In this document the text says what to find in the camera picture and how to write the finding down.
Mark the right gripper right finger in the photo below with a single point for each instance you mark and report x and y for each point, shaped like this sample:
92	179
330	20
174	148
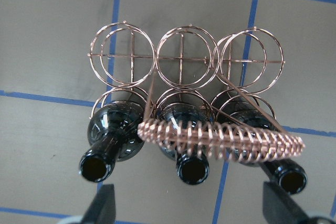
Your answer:
279	207

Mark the dark wine bottle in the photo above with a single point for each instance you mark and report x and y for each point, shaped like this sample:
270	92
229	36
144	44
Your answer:
191	169
112	135

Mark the copper wire wine basket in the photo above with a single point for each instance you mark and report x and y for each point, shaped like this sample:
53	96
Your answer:
230	141

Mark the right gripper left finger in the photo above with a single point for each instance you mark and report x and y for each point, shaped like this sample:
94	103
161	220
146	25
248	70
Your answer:
102	209

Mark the dark wine bottle far basket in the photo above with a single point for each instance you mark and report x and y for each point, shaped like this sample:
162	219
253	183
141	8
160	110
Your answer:
289	175

